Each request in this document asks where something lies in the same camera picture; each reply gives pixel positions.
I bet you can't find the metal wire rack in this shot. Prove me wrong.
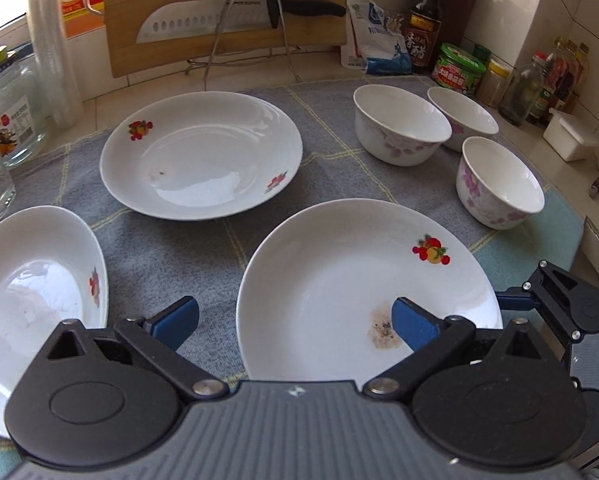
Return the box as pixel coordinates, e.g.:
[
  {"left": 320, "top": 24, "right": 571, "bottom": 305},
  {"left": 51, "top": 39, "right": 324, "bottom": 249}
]
[{"left": 186, "top": 0, "right": 303, "bottom": 92}]

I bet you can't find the white plate with food stain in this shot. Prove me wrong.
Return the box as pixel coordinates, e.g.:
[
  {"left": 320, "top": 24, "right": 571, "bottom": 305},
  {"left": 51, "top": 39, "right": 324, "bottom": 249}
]
[{"left": 236, "top": 198, "right": 503, "bottom": 386}]

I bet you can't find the white plastic lidded box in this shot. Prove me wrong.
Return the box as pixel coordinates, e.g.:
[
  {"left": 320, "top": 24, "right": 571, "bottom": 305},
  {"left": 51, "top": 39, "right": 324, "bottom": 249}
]
[{"left": 543, "top": 108, "right": 599, "bottom": 162}]

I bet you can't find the clear glass bottle red cap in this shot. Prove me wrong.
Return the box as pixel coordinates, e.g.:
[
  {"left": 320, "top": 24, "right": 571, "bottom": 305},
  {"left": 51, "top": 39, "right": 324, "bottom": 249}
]
[{"left": 498, "top": 51, "right": 547, "bottom": 127}]

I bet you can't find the yellow lidded spice jar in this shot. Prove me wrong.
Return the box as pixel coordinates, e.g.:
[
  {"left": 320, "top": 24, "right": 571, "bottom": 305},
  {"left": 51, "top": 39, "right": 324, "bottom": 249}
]
[{"left": 477, "top": 57, "right": 514, "bottom": 108}]

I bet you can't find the white fruit print plate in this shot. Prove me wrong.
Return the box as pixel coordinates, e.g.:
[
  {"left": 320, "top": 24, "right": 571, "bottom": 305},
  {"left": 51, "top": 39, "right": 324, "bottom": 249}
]
[
  {"left": 0, "top": 205, "right": 109, "bottom": 438},
  {"left": 100, "top": 91, "right": 303, "bottom": 222}
]

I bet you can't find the large glass jar with label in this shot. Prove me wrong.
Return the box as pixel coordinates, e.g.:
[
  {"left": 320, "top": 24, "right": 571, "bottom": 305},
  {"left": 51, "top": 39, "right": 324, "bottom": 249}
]
[{"left": 0, "top": 45, "right": 50, "bottom": 168}]

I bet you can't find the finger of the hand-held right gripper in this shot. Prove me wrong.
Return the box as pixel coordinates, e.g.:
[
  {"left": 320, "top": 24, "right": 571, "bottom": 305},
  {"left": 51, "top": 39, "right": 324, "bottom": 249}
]
[{"left": 494, "top": 260, "right": 586, "bottom": 357}]

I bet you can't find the dark vinegar bottle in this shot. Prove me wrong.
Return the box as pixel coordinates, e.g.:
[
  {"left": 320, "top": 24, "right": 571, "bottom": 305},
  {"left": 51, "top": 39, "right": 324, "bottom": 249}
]
[{"left": 407, "top": 0, "right": 447, "bottom": 73}]

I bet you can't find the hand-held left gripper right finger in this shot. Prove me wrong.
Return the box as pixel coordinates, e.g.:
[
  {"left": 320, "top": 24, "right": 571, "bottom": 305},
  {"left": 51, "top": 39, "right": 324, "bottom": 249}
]
[{"left": 362, "top": 296, "right": 565, "bottom": 402}]

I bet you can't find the grey checked cloth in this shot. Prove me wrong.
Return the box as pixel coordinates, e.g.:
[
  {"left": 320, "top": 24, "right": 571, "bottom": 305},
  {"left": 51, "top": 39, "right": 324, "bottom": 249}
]
[{"left": 0, "top": 77, "right": 586, "bottom": 477}]

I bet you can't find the dark brown knife block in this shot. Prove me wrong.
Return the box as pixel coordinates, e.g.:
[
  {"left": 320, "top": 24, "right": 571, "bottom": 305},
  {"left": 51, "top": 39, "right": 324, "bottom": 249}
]
[{"left": 437, "top": 0, "right": 485, "bottom": 48}]

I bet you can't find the dark sauce bottle red label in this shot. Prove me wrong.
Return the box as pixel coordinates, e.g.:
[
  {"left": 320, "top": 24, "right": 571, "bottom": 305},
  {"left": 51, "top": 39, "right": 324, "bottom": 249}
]
[{"left": 554, "top": 40, "right": 581, "bottom": 111}]

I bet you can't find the white bowl with pink flowers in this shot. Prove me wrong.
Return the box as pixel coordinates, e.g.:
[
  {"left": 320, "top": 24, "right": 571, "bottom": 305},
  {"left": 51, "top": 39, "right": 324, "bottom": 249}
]
[
  {"left": 427, "top": 86, "right": 500, "bottom": 153},
  {"left": 353, "top": 84, "right": 453, "bottom": 167},
  {"left": 455, "top": 136, "right": 546, "bottom": 231}
]

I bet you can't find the green lidded sauce jar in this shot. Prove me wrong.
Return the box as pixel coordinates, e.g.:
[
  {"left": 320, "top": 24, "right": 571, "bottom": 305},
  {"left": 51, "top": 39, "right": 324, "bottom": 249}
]
[{"left": 432, "top": 42, "right": 487, "bottom": 96}]

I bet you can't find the black handled kitchen knife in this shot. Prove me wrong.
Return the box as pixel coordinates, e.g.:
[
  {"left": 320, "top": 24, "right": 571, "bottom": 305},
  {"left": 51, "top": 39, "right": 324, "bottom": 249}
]
[{"left": 136, "top": 0, "right": 347, "bottom": 45}]

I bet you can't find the white and blue salt bag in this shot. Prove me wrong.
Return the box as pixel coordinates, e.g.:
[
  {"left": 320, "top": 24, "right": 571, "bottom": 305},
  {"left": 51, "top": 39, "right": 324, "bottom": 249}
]
[{"left": 340, "top": 0, "right": 414, "bottom": 77}]

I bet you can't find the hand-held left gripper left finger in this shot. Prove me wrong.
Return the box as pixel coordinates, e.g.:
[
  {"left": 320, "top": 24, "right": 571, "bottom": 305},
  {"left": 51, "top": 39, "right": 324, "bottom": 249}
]
[{"left": 44, "top": 296, "right": 230, "bottom": 402}]

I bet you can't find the clear plastic cup stack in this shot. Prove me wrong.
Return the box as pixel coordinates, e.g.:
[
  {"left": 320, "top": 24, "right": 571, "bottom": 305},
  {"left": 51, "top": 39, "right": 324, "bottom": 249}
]
[{"left": 24, "top": 0, "right": 85, "bottom": 128}]

